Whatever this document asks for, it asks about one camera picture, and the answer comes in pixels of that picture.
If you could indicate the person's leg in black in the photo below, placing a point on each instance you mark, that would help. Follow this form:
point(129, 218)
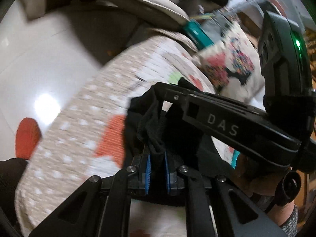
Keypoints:
point(11, 190)

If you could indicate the person's right hand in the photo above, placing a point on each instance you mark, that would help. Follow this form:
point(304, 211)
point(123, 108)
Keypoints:
point(254, 177)

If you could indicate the white colourful printed cloth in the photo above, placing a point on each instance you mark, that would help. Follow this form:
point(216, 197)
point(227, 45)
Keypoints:
point(234, 61)

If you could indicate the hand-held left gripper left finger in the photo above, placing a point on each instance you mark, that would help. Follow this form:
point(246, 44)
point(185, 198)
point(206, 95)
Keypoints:
point(147, 171)

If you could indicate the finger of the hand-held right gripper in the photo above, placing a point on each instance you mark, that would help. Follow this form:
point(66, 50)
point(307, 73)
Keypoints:
point(172, 91)

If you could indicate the black pants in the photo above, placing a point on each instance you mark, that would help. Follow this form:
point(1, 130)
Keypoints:
point(138, 113)

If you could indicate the teal box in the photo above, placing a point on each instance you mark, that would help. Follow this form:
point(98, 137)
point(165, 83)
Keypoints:
point(197, 33)

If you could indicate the beige cushion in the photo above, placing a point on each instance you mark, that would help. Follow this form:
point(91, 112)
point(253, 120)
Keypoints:
point(148, 2)

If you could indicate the person's right forearm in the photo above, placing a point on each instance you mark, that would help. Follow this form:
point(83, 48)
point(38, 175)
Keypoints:
point(286, 219)

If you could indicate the orange slipper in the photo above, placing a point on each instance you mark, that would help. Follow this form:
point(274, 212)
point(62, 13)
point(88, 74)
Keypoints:
point(27, 138)

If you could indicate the beige dotted printed blanket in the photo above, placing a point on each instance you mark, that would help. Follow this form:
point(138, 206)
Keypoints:
point(74, 128)

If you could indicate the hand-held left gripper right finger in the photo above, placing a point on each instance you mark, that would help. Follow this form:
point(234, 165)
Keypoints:
point(167, 172)

